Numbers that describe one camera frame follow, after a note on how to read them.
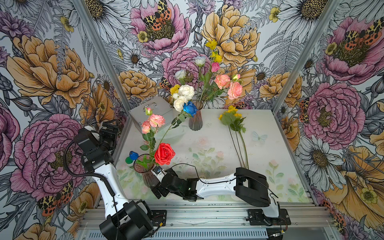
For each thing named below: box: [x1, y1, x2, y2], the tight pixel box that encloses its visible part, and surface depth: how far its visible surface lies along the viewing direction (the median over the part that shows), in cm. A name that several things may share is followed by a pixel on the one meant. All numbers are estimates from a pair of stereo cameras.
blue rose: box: [159, 100, 199, 145], surface depth 63 cm
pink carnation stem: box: [139, 107, 166, 156], surface depth 63 cm
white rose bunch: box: [172, 69, 195, 113], surface depth 72 cm
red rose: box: [154, 142, 176, 166], surface depth 57 cm
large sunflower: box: [218, 105, 250, 169], surface depth 111 cm
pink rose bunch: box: [211, 62, 243, 100], surface depth 69 cm
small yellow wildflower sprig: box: [205, 39, 222, 63], surface depth 89 cm
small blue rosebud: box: [129, 151, 139, 160], surface depth 65 cm
